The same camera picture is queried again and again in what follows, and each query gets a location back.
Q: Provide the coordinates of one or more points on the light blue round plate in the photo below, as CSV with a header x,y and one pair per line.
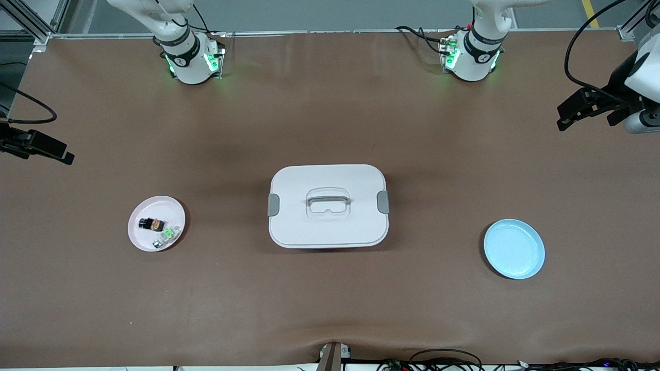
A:
x,y
515,250

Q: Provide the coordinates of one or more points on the aluminium frame profile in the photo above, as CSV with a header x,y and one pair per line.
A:
x,y
631,23
61,15

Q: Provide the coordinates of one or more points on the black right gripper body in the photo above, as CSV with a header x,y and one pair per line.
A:
x,y
11,140

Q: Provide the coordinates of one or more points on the brown table mat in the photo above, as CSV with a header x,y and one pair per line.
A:
x,y
330,103

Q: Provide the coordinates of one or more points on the aluminium camera mast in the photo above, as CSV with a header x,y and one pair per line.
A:
x,y
334,358

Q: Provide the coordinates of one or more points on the pink round plate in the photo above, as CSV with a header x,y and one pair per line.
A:
x,y
154,206

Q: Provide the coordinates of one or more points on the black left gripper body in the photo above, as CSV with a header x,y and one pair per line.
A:
x,y
616,86

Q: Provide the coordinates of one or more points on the black orange push-button switch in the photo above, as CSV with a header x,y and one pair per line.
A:
x,y
152,224

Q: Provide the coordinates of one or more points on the white green push-button switch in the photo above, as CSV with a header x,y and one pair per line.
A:
x,y
166,237

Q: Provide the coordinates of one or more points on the pink storage box white lid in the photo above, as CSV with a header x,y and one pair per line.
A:
x,y
309,232

